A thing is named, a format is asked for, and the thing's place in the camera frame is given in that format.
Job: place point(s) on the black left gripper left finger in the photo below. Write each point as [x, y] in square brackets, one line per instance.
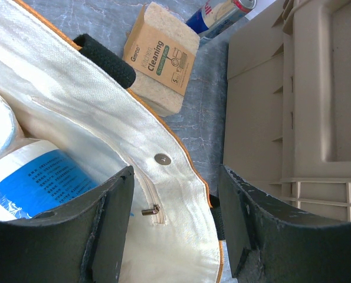
[80, 241]

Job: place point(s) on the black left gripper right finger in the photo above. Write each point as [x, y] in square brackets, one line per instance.
[269, 240]

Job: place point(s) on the tan plastic toolbox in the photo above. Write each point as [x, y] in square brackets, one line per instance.
[288, 119]

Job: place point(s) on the blue label paper roll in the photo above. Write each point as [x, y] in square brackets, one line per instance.
[38, 177]

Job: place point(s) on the yellow canvas tote bag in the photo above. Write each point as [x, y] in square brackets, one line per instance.
[59, 95]

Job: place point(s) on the brown cardboard box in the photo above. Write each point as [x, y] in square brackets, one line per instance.
[161, 49]

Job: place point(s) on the red silver drink can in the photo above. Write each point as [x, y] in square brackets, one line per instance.
[214, 17]

